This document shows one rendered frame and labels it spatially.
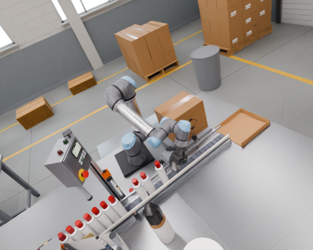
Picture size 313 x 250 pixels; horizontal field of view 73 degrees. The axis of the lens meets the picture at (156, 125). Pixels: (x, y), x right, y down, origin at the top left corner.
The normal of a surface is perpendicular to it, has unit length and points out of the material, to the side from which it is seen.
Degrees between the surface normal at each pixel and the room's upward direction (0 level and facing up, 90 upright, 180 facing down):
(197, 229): 0
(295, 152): 0
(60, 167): 90
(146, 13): 90
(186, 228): 0
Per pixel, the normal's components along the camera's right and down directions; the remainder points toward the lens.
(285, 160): -0.29, -0.73
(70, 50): 0.43, 0.47
